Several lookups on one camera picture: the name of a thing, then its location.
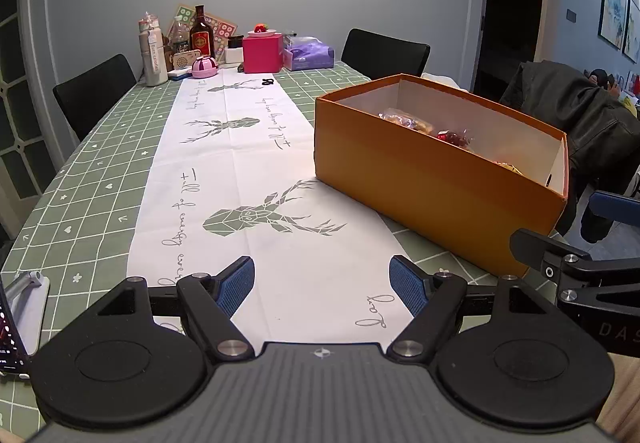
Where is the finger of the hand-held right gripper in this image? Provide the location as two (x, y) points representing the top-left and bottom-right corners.
(510, 228), (640, 307)
(580, 190), (640, 245)

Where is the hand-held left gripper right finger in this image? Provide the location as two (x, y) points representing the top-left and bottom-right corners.
(387, 255), (557, 364)

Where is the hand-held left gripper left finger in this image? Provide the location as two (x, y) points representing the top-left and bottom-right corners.
(82, 255), (257, 364)

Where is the orange cardboard box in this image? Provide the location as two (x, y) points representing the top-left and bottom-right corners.
(314, 74), (571, 279)

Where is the small red bottle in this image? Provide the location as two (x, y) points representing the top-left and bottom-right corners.
(436, 126), (475, 151)

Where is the mixed fruit packet orange label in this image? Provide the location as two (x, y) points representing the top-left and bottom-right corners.
(377, 107), (436, 134)

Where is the person's right forearm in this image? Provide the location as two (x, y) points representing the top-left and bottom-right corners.
(602, 353), (640, 443)

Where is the dark jacket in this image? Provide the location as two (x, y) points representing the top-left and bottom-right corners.
(500, 59), (640, 196)

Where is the white deer print runner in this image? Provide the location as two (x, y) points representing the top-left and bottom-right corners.
(125, 66), (501, 359)

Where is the green checked tablecloth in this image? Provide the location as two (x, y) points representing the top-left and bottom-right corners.
(0, 60), (566, 429)

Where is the stack of folded cloths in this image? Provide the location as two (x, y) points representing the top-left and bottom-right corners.
(420, 72), (471, 89)

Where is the white phone stand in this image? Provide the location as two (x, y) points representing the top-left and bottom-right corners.
(5, 271), (51, 356)

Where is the pink round gadget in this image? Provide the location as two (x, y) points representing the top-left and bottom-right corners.
(191, 56), (220, 79)

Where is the beige small radio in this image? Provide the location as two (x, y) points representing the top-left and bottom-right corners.
(171, 49), (203, 72)

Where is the pink box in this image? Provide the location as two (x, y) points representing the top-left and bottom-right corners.
(242, 34), (285, 74)

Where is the black chair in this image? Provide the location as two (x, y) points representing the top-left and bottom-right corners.
(52, 54), (138, 141)
(341, 28), (431, 81)

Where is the purple tissue packet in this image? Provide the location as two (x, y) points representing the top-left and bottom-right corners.
(282, 36), (336, 71)

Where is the white bottle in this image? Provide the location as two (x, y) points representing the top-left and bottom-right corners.
(138, 12), (168, 87)

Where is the dark glass bottle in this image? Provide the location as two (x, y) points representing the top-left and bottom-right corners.
(189, 4), (215, 61)

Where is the clear plastic bottle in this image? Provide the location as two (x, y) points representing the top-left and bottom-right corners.
(167, 16), (193, 56)

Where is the beige dotted card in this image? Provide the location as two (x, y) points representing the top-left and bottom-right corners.
(205, 13), (241, 55)

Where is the green dotted card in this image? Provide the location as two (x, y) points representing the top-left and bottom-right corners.
(172, 4), (197, 31)

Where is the framed wall picture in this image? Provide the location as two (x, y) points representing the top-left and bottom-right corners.
(598, 0), (628, 51)
(622, 0), (640, 64)

